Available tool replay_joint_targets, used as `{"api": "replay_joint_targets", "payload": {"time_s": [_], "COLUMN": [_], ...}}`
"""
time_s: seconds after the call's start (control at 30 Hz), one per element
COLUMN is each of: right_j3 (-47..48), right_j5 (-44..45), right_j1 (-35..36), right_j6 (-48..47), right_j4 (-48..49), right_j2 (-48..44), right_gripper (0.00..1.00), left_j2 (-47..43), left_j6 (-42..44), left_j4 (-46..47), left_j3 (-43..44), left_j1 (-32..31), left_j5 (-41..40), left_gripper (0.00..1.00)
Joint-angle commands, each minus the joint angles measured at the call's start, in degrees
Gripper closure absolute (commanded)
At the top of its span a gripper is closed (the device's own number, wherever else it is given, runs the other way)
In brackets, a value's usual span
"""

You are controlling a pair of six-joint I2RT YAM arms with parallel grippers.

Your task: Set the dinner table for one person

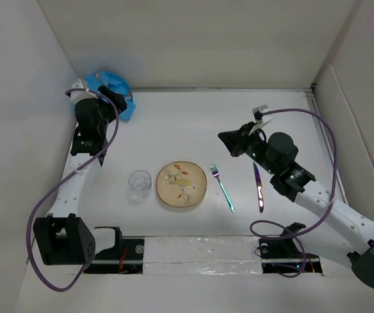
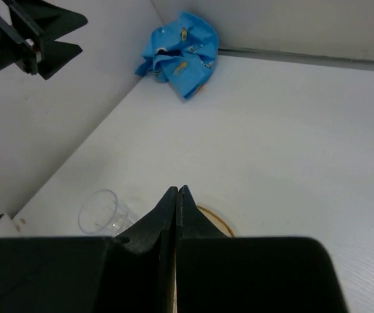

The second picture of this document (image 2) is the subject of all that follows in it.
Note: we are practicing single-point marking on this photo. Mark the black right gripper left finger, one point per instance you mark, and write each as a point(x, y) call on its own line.
point(130, 272)

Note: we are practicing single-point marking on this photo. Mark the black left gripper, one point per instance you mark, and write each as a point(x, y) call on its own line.
point(39, 21)

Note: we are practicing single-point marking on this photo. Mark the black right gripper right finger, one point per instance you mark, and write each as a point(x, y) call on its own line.
point(218, 273)

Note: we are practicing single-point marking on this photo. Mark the blue space-print cloth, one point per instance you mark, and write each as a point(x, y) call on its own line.
point(182, 53)

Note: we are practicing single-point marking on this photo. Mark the beige bird-pattern plate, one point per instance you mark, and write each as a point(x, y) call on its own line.
point(218, 221)

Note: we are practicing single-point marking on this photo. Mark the clear plastic cup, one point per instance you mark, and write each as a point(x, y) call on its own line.
point(103, 213)

